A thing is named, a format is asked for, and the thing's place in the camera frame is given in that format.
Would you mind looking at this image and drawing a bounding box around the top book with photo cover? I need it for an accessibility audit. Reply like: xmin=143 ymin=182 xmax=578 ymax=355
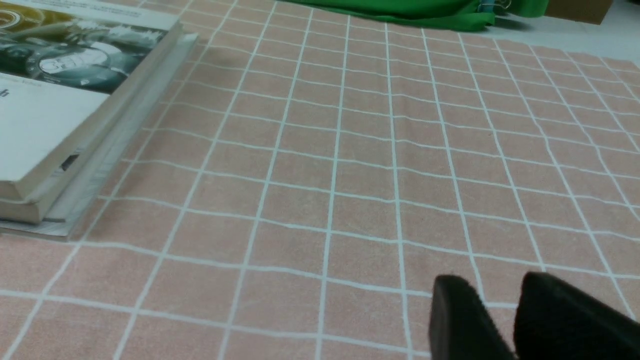
xmin=0 ymin=0 xmax=182 ymax=201

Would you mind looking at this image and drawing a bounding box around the brown cardboard box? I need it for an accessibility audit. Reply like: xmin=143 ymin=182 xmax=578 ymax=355
xmin=544 ymin=0 xmax=614 ymax=25

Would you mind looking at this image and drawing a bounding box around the green cloth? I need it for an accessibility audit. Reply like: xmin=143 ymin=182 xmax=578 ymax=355
xmin=294 ymin=0 xmax=549 ymax=32

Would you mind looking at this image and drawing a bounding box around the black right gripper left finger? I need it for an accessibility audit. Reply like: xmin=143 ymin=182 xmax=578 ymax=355
xmin=429 ymin=275 xmax=515 ymax=360

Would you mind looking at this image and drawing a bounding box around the middle white book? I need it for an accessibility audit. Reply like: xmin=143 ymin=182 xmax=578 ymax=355
xmin=1 ymin=47 xmax=174 ymax=225

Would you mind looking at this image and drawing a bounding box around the bottom thin white book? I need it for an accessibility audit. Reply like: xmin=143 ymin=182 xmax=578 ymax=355
xmin=1 ymin=33 xmax=199 ymax=242

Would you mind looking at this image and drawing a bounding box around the pink grid-pattern tablecloth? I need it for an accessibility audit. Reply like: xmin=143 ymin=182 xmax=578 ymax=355
xmin=1 ymin=0 xmax=639 ymax=360

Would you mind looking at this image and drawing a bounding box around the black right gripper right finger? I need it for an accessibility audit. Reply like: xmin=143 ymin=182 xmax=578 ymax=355
xmin=513 ymin=272 xmax=640 ymax=360

